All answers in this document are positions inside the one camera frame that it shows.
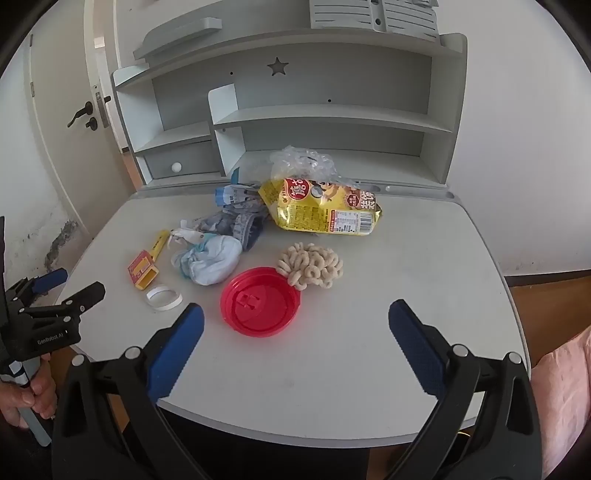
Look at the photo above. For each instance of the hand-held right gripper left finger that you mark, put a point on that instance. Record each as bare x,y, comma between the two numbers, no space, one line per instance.
178,355

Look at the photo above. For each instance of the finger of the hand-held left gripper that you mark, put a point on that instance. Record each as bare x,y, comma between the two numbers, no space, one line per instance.
51,279
85,295

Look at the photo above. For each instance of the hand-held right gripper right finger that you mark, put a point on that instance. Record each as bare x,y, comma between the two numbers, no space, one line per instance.
415,346

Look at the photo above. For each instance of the red plastic lid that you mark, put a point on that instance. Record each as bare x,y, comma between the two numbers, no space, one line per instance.
258,309

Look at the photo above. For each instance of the clear plastic bag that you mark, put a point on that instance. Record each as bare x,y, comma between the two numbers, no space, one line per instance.
302,161

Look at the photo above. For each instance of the person's left hand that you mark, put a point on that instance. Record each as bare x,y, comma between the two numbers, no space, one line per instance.
44,392

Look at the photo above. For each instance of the yellow red small carton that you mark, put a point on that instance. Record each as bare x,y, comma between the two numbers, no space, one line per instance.
144,272

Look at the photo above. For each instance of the white door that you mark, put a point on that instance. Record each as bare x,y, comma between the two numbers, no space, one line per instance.
69,166

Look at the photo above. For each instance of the crumpled white paper scrap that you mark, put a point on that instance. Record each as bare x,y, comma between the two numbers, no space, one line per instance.
187,230

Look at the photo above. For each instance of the pile of cereal rings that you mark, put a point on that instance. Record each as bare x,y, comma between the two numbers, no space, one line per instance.
311,265

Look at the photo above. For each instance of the grey sock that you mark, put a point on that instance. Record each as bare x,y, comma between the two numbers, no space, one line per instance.
240,226

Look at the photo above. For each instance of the pink cloth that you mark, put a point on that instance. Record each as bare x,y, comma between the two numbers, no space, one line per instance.
565,397

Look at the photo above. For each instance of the yellow snack bag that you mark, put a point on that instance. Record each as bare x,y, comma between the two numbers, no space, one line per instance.
323,207

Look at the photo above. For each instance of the grey drawer with white knob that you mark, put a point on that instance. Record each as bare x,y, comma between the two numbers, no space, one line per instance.
184,159

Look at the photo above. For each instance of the blue white striped wrapper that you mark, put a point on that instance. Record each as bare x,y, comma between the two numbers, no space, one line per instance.
233,194

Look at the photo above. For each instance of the grey flat bar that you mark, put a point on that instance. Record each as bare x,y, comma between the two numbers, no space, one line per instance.
178,39

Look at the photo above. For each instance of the white grey shelf unit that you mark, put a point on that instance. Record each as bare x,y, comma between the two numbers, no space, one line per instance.
323,83

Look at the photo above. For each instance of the grey slatted stand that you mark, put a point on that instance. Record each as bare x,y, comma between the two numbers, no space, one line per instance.
397,16

